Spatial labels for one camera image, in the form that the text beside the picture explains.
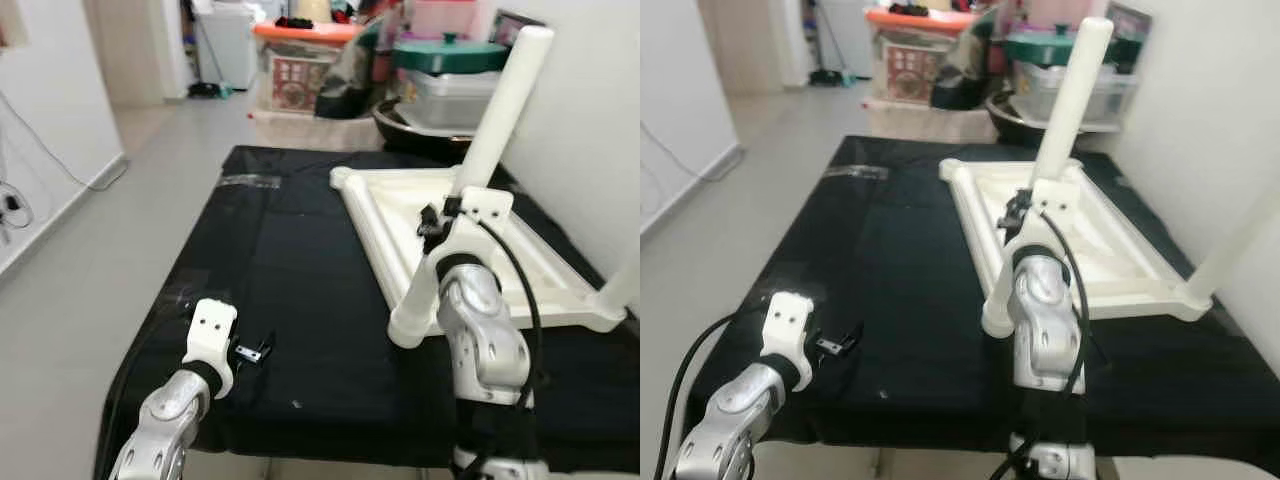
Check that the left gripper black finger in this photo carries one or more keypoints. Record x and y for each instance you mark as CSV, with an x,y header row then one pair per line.
x,y
850,338
266,347

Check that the white plastic children table top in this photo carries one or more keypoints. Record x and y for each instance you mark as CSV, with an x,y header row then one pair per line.
x,y
1000,200
400,212

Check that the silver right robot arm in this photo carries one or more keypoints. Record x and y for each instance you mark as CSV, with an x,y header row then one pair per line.
x,y
485,340
1045,320

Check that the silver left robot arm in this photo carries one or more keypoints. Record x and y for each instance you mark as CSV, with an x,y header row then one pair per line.
x,y
730,430
165,430

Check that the black tablecloth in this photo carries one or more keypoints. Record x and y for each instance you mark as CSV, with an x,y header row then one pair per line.
x,y
280,280
880,270

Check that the black wok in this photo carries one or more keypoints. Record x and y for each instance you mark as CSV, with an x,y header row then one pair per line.
x,y
1010,125
400,130

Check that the clear tape patch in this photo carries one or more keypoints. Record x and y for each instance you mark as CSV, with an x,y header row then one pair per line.
x,y
185,295

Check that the clear plastic storage box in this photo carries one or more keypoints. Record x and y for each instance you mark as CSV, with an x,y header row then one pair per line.
x,y
1040,95
440,100

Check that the beige low platform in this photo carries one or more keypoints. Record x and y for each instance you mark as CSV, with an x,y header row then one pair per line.
x,y
910,120
300,130

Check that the black plastic bag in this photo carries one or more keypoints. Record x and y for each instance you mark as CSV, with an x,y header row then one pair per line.
x,y
955,80
345,85

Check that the green pot lid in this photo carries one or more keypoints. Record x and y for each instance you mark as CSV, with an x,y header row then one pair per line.
x,y
1035,48
440,55

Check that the clear tape strip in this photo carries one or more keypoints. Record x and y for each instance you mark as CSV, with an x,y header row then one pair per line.
x,y
250,180
855,172

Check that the storage box with orange lid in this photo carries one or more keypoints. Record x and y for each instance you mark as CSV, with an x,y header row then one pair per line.
x,y
295,80
910,70

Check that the black floor mop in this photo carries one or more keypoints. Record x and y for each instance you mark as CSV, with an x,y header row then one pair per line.
x,y
208,90
828,78

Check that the small black device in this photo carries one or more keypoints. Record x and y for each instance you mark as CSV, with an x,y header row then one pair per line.
x,y
908,9

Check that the white appliance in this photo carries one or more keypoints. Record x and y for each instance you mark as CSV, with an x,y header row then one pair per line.
x,y
845,35
230,45

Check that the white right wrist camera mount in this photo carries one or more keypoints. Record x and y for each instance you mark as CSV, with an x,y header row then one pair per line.
x,y
1060,195
485,205

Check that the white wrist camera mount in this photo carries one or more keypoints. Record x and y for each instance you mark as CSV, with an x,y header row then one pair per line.
x,y
787,320
212,330
485,205
1060,195

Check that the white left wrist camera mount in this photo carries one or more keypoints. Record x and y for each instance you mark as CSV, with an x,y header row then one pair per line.
x,y
787,320
212,330

